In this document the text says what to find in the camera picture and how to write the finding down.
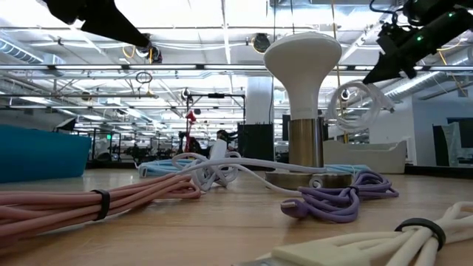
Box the white cable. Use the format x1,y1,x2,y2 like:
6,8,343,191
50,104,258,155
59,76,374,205
326,80,395,133

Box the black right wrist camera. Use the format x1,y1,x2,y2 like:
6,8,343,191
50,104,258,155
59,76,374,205
375,21,406,51

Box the person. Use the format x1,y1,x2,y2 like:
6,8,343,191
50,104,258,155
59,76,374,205
216,129,238,149

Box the purple cable bundle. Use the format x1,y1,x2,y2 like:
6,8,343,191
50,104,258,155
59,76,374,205
279,169,400,224

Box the grey plastic bin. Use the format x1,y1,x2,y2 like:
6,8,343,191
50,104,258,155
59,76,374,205
323,139,407,174

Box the black background rig frame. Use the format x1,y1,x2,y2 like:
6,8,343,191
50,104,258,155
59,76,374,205
186,92,247,126

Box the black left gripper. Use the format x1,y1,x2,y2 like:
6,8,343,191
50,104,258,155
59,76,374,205
36,0,152,49

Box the white mushroom table lamp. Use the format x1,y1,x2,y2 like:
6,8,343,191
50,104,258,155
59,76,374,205
262,31,354,191

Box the blue plastic bin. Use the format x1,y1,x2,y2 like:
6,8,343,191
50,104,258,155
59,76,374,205
0,124,92,184

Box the pink cable bundle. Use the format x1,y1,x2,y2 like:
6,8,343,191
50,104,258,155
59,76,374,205
0,173,203,249

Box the black panel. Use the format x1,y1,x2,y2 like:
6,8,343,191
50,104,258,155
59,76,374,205
237,123,275,162

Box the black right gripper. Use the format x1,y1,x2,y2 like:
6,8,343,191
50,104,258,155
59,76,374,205
363,29,440,85

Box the red object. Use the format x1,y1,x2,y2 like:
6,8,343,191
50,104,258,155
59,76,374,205
184,109,198,153

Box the cream cable bundle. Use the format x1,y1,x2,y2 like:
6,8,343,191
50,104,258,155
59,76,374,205
232,201,473,266

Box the white lamp cord with plug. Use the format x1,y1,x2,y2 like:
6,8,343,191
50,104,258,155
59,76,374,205
171,138,328,198

